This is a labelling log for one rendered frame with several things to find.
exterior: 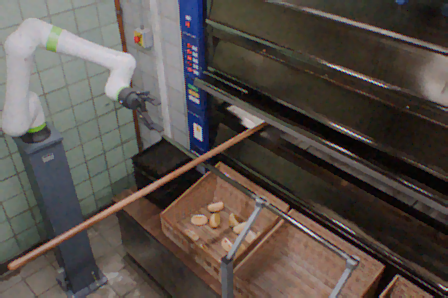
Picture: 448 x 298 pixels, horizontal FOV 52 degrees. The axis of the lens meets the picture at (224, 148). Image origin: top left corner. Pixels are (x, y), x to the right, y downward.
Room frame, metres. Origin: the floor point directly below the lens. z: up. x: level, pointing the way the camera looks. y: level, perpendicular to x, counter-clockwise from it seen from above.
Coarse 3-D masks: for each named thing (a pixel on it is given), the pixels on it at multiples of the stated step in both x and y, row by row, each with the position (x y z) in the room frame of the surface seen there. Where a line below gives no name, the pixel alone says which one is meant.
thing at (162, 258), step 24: (120, 216) 2.18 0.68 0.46; (144, 216) 2.05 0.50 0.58; (144, 240) 1.99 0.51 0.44; (168, 240) 1.85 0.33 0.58; (144, 264) 2.03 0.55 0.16; (168, 264) 1.81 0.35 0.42; (192, 264) 1.67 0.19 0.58; (168, 288) 1.84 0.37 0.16; (192, 288) 1.65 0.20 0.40; (216, 288) 1.51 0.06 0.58
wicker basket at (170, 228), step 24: (192, 192) 2.07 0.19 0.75; (216, 192) 2.17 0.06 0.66; (240, 192) 2.05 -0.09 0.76; (264, 192) 1.94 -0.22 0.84; (168, 216) 1.94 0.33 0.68; (192, 216) 2.03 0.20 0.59; (240, 216) 2.00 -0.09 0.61; (264, 216) 1.89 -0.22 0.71; (192, 240) 1.70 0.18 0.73; (216, 240) 1.83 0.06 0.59; (216, 264) 1.56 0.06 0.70
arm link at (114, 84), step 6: (114, 78) 1.97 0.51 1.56; (120, 78) 1.97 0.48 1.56; (108, 84) 1.97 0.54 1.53; (114, 84) 1.95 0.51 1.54; (120, 84) 1.95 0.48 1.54; (126, 84) 1.97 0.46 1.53; (108, 90) 1.95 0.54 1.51; (114, 90) 1.93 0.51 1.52; (120, 90) 1.91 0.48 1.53; (108, 96) 1.95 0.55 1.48; (114, 96) 1.92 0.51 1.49
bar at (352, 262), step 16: (176, 144) 1.96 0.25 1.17; (224, 176) 1.69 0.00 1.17; (256, 208) 1.51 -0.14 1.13; (272, 208) 1.47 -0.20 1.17; (240, 240) 1.43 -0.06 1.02; (320, 240) 1.28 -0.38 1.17; (224, 256) 1.40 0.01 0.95; (352, 256) 1.19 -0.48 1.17; (224, 272) 1.36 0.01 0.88; (224, 288) 1.36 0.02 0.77; (336, 288) 1.12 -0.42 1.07
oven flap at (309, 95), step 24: (216, 48) 2.28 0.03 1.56; (240, 48) 2.17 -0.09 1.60; (216, 72) 2.20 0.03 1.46; (240, 72) 2.12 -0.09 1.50; (264, 72) 2.02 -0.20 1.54; (288, 72) 1.93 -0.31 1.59; (288, 96) 1.88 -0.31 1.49; (312, 96) 1.80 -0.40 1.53; (336, 96) 1.73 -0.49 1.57; (360, 96) 1.66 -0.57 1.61; (336, 120) 1.68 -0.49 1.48; (360, 120) 1.61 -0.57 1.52; (384, 120) 1.55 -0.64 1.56; (408, 120) 1.49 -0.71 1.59; (384, 144) 1.50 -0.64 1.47; (408, 144) 1.45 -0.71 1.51; (432, 144) 1.39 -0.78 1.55; (432, 168) 1.35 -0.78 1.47
